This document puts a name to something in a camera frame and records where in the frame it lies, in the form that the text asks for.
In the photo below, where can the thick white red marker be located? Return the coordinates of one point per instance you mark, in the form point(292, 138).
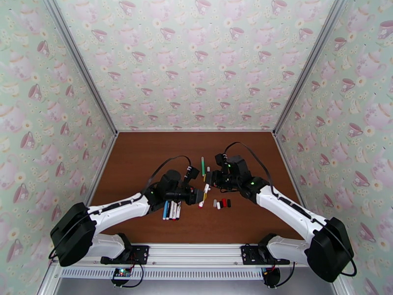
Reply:
point(207, 189)

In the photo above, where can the red pen cap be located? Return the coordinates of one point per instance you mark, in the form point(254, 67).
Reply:
point(224, 202)

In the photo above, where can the blue marker pen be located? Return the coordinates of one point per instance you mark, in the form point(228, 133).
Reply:
point(166, 211)

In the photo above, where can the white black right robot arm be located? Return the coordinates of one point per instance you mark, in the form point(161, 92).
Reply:
point(288, 205)

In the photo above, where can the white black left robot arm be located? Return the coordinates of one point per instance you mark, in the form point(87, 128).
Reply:
point(122, 211)

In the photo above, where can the green pen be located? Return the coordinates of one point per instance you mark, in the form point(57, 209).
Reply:
point(203, 166)

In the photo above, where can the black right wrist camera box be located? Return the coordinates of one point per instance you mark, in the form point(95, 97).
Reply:
point(219, 159)

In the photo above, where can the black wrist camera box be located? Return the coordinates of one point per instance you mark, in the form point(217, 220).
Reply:
point(192, 173)
point(219, 159)

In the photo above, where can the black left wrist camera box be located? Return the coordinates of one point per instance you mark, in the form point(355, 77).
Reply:
point(192, 173)

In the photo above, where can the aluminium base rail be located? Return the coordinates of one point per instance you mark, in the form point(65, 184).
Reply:
point(190, 255)

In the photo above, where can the aluminium frame post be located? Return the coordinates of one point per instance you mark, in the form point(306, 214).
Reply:
point(82, 66)
point(308, 63)

